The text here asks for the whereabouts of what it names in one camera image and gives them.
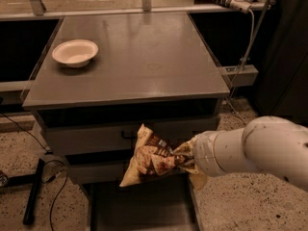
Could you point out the grey middle drawer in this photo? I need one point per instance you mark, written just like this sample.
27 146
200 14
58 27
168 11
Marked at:
105 172

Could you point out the grey drawer cabinet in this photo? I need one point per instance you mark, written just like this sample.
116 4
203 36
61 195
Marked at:
142 58

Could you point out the grey top drawer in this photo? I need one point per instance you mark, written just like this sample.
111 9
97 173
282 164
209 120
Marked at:
82 130

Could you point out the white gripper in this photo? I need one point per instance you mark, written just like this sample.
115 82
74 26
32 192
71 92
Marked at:
202 154

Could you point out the brown chip bag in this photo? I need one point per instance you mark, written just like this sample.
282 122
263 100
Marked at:
153 158

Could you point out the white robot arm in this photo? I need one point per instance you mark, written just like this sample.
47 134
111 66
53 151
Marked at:
267 144

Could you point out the grey bottom drawer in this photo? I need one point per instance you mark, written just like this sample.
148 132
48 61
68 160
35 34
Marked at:
164 205

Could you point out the dark cabinet at right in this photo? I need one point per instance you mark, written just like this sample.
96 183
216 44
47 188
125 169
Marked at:
282 85

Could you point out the grey drawer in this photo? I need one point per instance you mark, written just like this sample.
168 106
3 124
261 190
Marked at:
82 130
105 172
164 205

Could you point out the grey metal rail bracket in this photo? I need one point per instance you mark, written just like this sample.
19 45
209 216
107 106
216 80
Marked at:
238 78

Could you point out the black top drawer handle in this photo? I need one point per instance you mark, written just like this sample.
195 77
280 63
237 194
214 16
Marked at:
128 135

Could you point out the white paper bowl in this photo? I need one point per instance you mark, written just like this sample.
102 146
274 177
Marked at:
75 53

